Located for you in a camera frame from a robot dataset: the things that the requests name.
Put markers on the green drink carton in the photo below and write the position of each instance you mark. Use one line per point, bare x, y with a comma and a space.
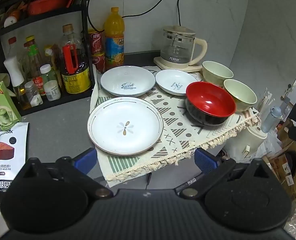
2, 107

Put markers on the orange pot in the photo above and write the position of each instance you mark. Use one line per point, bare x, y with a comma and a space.
47, 3

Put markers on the cream green bowl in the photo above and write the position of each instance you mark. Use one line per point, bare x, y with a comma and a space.
240, 93
216, 72

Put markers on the wrapped chopsticks bundle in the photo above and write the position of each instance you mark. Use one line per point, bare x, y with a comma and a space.
265, 105

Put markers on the green label sauce bottle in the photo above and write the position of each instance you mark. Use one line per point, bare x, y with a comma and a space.
34, 55

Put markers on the yellow cap bottle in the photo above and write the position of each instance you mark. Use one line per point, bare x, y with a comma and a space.
49, 52

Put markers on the clear yellow oil bottle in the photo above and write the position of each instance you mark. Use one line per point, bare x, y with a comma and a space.
22, 97

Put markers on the clear bottle white cap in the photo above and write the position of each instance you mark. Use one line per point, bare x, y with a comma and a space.
47, 73

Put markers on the cardboard box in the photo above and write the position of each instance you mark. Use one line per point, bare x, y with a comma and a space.
288, 165

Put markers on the orange juice bottle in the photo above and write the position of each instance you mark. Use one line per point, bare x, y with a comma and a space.
114, 42

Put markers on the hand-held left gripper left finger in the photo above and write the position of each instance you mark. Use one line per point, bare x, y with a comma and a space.
84, 158

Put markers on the black metal shelf rack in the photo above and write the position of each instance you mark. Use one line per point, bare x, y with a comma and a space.
84, 22

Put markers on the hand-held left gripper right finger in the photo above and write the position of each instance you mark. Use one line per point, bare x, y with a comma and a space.
205, 162

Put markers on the patterned tasselled cloth mat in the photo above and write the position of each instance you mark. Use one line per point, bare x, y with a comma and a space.
178, 132

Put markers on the cream white appliance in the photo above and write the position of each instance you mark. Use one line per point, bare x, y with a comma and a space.
245, 140

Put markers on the grey blue bottle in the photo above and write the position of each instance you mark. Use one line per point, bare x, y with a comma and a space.
271, 120

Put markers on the small white cross-print plate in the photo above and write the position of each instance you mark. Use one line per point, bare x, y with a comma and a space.
170, 80

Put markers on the chocolate cake snack bag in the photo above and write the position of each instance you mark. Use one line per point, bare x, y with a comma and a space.
9, 155

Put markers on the white plate with blue lettering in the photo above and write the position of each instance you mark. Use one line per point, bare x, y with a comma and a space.
117, 77

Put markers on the white squeeze bottle red cap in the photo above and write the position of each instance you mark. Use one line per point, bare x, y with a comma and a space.
12, 67

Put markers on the large white flower-print plate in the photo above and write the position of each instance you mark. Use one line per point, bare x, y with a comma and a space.
138, 120

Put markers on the red and black bowl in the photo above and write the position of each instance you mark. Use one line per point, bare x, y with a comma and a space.
208, 100

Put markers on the red drink can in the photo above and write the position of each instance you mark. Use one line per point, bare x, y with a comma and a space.
95, 41
99, 62

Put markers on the small glass jar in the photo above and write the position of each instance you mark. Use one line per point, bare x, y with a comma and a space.
34, 95

